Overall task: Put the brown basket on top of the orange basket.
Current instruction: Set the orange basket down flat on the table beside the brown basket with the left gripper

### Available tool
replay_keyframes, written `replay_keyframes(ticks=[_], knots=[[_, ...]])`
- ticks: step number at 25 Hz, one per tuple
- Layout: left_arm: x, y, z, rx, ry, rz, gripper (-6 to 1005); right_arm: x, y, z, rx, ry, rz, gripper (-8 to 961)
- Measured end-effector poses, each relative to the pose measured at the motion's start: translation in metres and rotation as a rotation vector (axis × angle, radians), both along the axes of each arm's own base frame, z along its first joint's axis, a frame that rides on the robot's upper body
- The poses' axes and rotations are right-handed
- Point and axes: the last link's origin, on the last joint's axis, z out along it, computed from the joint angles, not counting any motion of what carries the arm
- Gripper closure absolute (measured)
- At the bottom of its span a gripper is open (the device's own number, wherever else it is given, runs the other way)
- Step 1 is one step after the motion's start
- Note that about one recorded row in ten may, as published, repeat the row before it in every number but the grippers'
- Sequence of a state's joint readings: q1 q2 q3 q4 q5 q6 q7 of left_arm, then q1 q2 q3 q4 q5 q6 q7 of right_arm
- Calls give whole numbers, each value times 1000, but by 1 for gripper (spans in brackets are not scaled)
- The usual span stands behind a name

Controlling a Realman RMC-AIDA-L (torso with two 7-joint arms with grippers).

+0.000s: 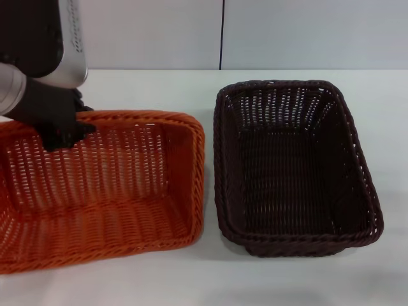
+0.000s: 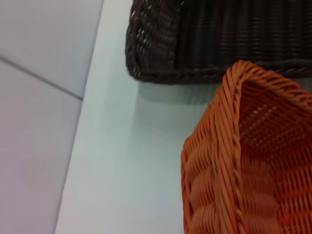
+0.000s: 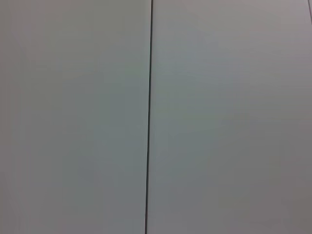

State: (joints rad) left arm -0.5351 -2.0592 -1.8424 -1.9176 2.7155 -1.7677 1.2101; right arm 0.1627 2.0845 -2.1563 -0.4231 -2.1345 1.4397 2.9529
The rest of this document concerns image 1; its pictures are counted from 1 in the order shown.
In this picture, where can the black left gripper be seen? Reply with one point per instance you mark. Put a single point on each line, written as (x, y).
(48, 102)

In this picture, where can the orange woven plastic basket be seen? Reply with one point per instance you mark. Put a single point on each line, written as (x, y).
(105, 220)

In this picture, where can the dark brown woven basket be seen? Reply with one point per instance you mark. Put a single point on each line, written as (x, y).
(287, 178)

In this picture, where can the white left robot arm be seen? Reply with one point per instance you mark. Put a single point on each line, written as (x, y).
(9, 89)

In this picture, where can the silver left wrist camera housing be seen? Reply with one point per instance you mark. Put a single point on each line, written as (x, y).
(68, 41)

